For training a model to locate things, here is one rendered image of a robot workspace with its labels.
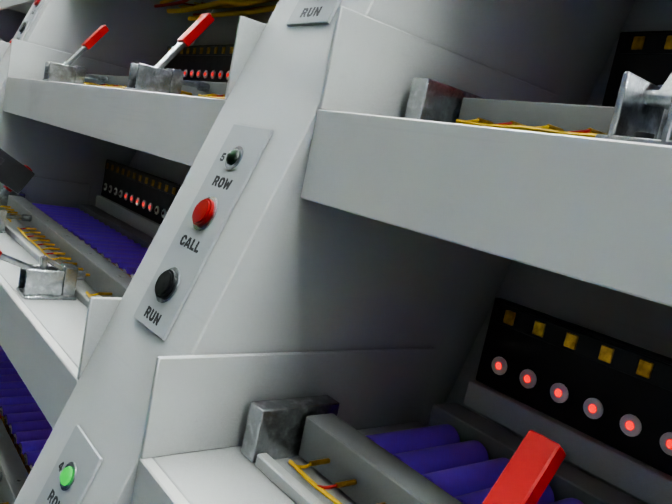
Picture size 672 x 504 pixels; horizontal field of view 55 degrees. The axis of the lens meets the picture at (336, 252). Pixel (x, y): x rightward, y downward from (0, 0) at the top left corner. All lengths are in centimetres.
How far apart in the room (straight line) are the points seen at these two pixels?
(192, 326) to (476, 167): 16
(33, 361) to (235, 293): 21
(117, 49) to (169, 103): 55
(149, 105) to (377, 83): 22
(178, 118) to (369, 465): 27
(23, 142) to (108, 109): 41
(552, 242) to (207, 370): 18
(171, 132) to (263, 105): 12
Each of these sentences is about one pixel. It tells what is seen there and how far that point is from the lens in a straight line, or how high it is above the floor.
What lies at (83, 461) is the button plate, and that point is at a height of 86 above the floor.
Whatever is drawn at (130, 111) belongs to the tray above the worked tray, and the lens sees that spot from 54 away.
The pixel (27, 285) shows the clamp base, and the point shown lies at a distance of 56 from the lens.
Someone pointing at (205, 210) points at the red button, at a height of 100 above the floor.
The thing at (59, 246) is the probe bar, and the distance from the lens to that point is 72.
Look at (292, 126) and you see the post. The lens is 33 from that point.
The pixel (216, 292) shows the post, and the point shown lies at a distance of 32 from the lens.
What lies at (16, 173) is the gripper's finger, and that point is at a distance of 82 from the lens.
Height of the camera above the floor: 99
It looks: 5 degrees up
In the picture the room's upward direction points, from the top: 27 degrees clockwise
